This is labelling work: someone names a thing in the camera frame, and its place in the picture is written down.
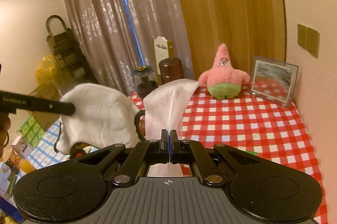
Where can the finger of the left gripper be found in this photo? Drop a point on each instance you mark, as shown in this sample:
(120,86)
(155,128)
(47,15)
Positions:
(11,102)

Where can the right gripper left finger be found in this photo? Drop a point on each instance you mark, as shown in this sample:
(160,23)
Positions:
(142,156)

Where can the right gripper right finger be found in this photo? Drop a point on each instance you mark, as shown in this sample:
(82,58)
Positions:
(194,154)

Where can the black hair band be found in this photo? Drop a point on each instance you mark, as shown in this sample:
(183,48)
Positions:
(137,118)

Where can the clear plastic mask bag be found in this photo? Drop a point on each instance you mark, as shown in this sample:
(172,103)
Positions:
(165,106)

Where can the white face mask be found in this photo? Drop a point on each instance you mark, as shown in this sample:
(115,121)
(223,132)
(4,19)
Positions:
(103,116)

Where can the person's left hand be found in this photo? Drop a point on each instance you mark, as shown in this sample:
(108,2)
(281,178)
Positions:
(5,124)

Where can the green tissue packs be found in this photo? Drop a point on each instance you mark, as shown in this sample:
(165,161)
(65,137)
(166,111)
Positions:
(32,132)

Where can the yellow plastic bag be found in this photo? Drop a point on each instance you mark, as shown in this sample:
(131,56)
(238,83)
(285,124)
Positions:
(47,71)

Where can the blue white checkered cloth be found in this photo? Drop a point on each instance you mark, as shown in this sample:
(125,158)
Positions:
(44,155)

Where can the orange juice bottle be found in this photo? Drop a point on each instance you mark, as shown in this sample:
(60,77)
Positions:
(24,165)

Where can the glass jar with dark base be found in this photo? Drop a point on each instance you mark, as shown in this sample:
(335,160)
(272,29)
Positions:
(144,79)

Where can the black folding ladder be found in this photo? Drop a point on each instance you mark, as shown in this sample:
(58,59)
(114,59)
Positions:
(68,55)

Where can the pink starfish plush toy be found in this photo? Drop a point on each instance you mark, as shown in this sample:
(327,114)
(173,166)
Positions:
(223,81)

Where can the brown cylindrical canister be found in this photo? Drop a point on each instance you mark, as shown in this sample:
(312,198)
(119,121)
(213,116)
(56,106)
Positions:
(171,69)

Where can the red white checkered tablecloth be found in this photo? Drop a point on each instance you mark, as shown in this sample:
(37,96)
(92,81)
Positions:
(252,124)

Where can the white wooden chair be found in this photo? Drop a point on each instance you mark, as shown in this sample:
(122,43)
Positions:
(163,49)

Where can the beige patterned curtain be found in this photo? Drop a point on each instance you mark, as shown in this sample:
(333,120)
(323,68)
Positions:
(116,36)

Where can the brown wooden door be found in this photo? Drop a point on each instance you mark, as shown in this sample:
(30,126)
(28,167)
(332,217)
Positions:
(249,28)

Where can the acrylic picture frame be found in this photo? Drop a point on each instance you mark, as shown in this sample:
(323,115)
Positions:
(273,80)

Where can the double wall socket plate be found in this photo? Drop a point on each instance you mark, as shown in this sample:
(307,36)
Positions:
(309,39)

